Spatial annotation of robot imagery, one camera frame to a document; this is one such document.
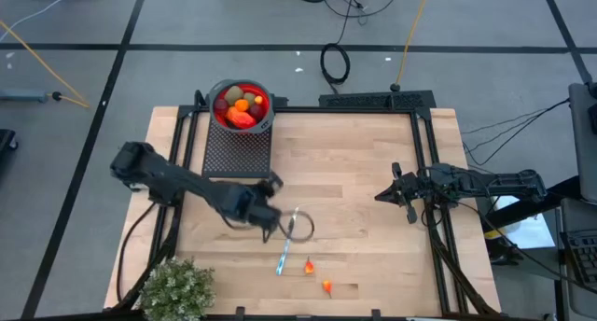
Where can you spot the red colander with grey rim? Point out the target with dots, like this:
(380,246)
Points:
(266,125)

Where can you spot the black keyboard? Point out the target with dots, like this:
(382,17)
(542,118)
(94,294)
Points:
(583,260)

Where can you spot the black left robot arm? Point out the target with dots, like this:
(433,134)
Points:
(158,171)

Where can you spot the small orange tangerine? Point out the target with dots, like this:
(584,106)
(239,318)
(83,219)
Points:
(241,105)

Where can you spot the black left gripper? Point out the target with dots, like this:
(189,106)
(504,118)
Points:
(247,204)

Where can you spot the black perforated metal shelf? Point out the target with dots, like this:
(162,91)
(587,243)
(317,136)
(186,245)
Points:
(238,153)

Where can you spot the black floor object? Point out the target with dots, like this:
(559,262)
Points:
(5,139)

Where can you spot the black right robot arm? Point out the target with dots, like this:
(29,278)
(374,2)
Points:
(503,183)

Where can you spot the brown-green kiwi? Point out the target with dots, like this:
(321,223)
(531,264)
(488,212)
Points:
(250,98)
(233,94)

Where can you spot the green artificial potted plant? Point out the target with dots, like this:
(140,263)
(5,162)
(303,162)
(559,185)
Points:
(177,290)

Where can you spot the orange red bell pepper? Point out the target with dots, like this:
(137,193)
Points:
(242,120)

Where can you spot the black aluminium table frame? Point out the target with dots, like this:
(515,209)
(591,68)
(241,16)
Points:
(303,109)

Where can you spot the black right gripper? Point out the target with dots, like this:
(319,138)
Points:
(417,188)

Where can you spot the grey floor rail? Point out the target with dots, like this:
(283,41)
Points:
(23,95)

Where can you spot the grey workstation desk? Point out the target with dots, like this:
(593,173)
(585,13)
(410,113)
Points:
(583,139)

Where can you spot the black vented box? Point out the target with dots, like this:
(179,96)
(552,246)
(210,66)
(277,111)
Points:
(373,100)

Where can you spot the dark red plum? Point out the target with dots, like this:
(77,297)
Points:
(220,107)
(255,112)

